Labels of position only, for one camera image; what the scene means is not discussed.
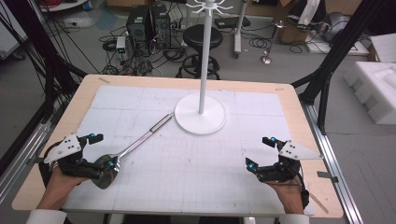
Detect grey round appliance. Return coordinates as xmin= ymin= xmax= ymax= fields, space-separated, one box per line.
xmin=317 ymin=11 xmax=352 ymax=43

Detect flat black device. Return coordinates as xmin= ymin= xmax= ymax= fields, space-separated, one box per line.
xmin=214 ymin=16 xmax=252 ymax=30

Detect black and white cloth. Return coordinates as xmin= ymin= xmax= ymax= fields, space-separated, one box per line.
xmin=286 ymin=0 xmax=327 ymax=33

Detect thin wooden stick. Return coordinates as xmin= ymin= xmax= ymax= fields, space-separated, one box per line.
xmin=307 ymin=191 xmax=330 ymax=215

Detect black frame strut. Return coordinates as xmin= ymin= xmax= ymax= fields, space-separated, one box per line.
xmin=290 ymin=0 xmax=385 ymax=136
xmin=0 ymin=0 xmax=90 ymax=175

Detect black computer tower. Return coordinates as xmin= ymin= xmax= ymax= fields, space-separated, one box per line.
xmin=150 ymin=4 xmax=173 ymax=50
xmin=125 ymin=5 xmax=154 ymax=50

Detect person's right hand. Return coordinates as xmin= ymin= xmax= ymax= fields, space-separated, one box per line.
xmin=268 ymin=179 xmax=306 ymax=216

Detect white hook stand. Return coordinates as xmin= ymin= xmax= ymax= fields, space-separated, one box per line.
xmin=174 ymin=0 xmax=234 ymax=136

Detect silver metal floor stand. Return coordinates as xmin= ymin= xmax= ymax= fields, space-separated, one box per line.
xmin=260 ymin=20 xmax=288 ymax=65

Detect person's left hand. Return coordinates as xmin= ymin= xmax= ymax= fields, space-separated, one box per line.
xmin=36 ymin=161 xmax=91 ymax=211

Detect grey tape strip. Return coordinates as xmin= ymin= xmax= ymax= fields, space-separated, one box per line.
xmin=316 ymin=170 xmax=340 ymax=184

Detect wooden table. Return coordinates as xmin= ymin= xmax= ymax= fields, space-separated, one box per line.
xmin=11 ymin=74 xmax=345 ymax=219

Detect cardboard box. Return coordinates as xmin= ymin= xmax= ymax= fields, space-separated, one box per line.
xmin=276 ymin=0 xmax=314 ymax=45

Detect small grey box device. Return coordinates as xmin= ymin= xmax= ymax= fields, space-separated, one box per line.
xmin=115 ymin=35 xmax=127 ymax=54

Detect black wrist strap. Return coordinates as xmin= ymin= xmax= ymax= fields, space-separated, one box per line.
xmin=298 ymin=167 xmax=311 ymax=210

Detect aluminium rail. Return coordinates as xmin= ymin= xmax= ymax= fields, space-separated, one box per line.
xmin=300 ymin=102 xmax=364 ymax=224
xmin=0 ymin=118 xmax=54 ymax=205

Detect black round stool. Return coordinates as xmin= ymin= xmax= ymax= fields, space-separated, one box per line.
xmin=176 ymin=23 xmax=224 ymax=80

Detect large white foam packing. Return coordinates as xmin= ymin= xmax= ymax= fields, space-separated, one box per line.
xmin=343 ymin=61 xmax=396 ymax=126

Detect white floor post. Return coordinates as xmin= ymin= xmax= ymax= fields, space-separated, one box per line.
xmin=233 ymin=0 xmax=248 ymax=59

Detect black floor cables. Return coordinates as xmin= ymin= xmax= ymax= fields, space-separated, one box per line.
xmin=98 ymin=24 xmax=194 ymax=77

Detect white grid mat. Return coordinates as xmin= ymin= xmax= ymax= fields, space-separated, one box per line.
xmin=62 ymin=84 xmax=316 ymax=217

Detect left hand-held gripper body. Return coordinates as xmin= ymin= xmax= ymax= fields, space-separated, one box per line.
xmin=43 ymin=133 xmax=106 ymax=181

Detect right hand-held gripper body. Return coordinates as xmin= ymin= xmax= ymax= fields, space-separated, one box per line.
xmin=257 ymin=139 xmax=324 ymax=184

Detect steel ladle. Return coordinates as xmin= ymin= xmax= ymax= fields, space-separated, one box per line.
xmin=92 ymin=112 xmax=176 ymax=190

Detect white round table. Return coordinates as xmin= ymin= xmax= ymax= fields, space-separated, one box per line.
xmin=36 ymin=0 xmax=91 ymax=13

